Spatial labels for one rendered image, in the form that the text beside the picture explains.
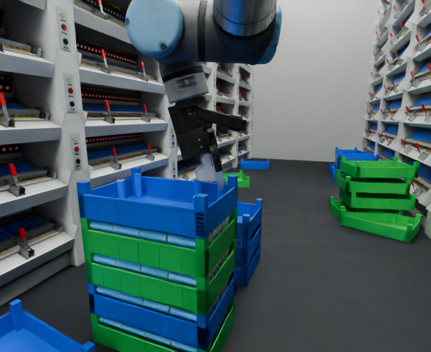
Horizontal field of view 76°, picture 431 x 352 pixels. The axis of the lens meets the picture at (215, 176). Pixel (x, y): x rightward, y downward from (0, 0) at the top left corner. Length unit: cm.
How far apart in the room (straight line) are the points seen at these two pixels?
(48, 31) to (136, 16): 63
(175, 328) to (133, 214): 25
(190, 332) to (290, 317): 33
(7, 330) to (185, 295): 51
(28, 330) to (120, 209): 45
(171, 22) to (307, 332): 75
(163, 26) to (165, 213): 31
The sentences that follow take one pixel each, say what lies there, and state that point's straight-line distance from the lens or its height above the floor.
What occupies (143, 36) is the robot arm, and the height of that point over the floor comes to 65.
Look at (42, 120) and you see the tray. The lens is 107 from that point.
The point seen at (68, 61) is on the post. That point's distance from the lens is 110.
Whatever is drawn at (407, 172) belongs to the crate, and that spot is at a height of 27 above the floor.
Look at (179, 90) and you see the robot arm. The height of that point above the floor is 59.
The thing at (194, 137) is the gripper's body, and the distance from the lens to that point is 59.
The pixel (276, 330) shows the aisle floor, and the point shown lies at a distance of 83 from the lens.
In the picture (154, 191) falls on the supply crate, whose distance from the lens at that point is 78.
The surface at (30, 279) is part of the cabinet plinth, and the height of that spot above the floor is 3.
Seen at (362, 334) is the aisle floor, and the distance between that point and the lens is 89.
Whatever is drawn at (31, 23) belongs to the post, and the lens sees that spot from 115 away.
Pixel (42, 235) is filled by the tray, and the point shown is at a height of 14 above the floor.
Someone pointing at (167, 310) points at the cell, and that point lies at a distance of 65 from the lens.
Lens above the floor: 54
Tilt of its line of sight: 12 degrees down
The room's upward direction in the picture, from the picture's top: straight up
